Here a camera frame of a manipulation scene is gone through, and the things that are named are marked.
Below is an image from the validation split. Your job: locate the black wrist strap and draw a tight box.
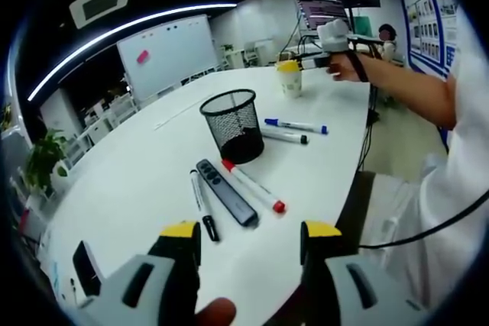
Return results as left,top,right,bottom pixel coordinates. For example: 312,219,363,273
353,50,371,83

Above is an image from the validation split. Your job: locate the blue wall display board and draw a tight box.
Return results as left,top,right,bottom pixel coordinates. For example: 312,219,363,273
399,0,465,79

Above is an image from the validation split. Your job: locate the long ceiling light strip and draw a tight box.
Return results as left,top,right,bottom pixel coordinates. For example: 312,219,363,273
27,3,238,102

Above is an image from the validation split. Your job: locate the ceiling air conditioner vent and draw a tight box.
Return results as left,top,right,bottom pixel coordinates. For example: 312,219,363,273
68,0,137,30

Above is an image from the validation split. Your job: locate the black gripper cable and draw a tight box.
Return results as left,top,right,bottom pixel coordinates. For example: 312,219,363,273
358,192,489,250
357,81,383,173

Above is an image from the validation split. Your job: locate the white printed paper cup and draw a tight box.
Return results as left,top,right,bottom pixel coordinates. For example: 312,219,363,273
275,61,304,99

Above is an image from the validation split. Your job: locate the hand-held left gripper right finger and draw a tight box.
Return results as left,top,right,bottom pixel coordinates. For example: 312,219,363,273
300,220,429,326

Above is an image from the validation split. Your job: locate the black phone on stand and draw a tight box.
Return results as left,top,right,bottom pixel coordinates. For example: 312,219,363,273
72,240,104,299

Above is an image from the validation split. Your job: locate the white rolling whiteboard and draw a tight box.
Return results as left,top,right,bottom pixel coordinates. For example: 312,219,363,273
116,14,221,104

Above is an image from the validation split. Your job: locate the teal bag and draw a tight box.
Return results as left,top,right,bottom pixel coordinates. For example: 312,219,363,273
353,15,374,37

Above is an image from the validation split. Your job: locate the black mesh pen holder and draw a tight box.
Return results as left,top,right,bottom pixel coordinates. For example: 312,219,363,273
199,88,266,166

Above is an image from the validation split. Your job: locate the black cap whiteboard marker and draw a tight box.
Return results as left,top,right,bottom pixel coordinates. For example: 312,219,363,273
261,127,309,147
189,168,222,243

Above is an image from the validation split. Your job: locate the blue cap whiteboard marker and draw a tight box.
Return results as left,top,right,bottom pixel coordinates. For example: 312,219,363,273
264,117,329,136

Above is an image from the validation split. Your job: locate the person's left hand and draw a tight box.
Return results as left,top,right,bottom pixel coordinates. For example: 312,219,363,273
194,297,238,326

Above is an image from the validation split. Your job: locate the person's right hand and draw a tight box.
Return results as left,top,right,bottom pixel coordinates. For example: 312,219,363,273
324,50,374,84

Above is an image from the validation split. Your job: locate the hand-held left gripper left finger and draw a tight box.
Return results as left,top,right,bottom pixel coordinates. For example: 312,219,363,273
78,221,202,326

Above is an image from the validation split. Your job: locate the dark grey laser pointer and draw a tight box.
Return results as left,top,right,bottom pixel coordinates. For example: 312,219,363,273
195,158,260,228

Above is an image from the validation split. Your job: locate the open laptop purple screen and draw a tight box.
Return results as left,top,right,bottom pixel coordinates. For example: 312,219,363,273
296,0,351,31

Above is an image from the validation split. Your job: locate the red cap whiteboard marker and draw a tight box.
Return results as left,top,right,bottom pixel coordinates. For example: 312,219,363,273
221,158,287,213

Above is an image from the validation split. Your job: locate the potted green plant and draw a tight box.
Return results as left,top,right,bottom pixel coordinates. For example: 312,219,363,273
22,129,72,197

